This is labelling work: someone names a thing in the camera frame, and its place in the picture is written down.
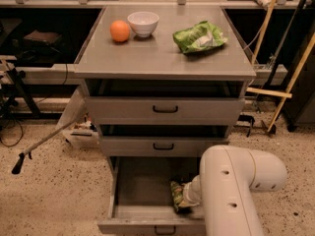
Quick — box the clear plastic storage box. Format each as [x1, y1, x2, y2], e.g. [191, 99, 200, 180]
[56, 87, 98, 148]

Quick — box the grey stick with black handle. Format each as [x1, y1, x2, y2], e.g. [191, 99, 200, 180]
[11, 121, 75, 175]

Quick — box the wooden easel frame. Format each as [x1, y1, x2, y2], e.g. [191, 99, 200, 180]
[245, 0, 315, 134]

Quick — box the grey middle drawer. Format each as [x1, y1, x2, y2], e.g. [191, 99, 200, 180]
[100, 124, 229, 157]

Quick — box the grey drawer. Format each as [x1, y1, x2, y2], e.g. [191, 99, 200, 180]
[98, 157, 206, 236]
[100, 124, 229, 157]
[86, 79, 244, 126]

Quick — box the grey drawer cabinet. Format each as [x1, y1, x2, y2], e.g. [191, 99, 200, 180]
[76, 5, 255, 167]

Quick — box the orange fruit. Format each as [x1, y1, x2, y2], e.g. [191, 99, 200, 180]
[110, 21, 130, 42]

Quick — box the white bowl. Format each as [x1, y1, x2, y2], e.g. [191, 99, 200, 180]
[127, 11, 159, 37]

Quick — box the grey top drawer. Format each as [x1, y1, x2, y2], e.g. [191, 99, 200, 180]
[86, 79, 244, 126]

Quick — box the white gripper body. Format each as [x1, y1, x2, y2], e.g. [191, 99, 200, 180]
[182, 175, 201, 207]

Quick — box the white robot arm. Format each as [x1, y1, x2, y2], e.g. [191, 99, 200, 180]
[183, 146, 287, 236]

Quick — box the green jalapeno chip bag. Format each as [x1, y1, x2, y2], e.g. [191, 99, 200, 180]
[170, 181, 190, 213]

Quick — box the light green chip bag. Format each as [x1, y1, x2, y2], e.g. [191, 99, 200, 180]
[173, 21, 227, 54]

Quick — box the grey bottom drawer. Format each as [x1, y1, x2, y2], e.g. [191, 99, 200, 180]
[98, 157, 206, 236]

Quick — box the dark box on shelf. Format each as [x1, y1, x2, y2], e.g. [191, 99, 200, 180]
[23, 30, 62, 46]

